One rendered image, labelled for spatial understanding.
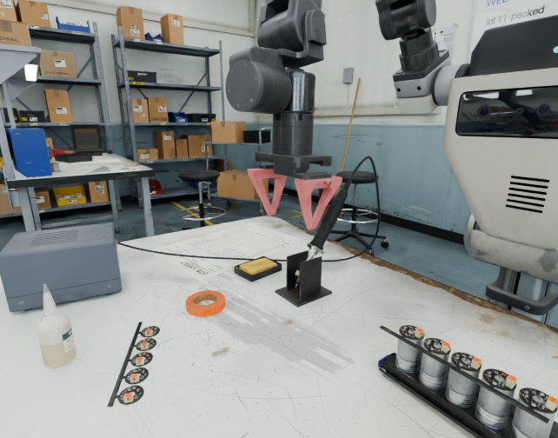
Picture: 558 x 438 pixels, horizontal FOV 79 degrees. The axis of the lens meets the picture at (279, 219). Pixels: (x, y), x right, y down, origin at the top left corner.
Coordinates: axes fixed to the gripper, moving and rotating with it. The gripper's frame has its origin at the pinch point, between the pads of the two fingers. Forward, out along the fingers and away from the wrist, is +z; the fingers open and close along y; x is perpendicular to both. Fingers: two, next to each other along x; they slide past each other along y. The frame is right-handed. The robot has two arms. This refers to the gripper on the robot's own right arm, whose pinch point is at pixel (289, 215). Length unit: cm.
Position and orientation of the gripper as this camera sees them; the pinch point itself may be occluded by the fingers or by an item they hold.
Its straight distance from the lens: 50.3
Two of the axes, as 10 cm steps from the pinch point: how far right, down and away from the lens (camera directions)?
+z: -0.2, 9.7, 2.5
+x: 8.1, -1.3, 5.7
